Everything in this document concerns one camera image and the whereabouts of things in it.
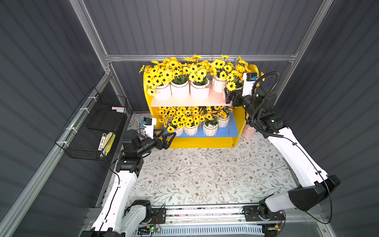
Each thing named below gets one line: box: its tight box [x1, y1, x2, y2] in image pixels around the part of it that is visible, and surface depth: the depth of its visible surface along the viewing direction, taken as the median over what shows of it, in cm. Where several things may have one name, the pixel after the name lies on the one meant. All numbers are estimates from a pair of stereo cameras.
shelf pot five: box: [224, 56, 252, 93], surface depth 63 cm
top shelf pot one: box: [144, 60, 176, 101], surface depth 63 cm
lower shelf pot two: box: [177, 106, 200, 136], surface depth 81 cm
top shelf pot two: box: [165, 57, 191, 100], surface depth 67 cm
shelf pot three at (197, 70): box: [182, 54, 211, 101], surface depth 65 cm
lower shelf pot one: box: [157, 106, 185, 137], surface depth 84 cm
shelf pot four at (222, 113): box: [212, 106, 234, 128], surface depth 90 cm
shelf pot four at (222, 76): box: [209, 54, 236, 94], surface depth 66 cm
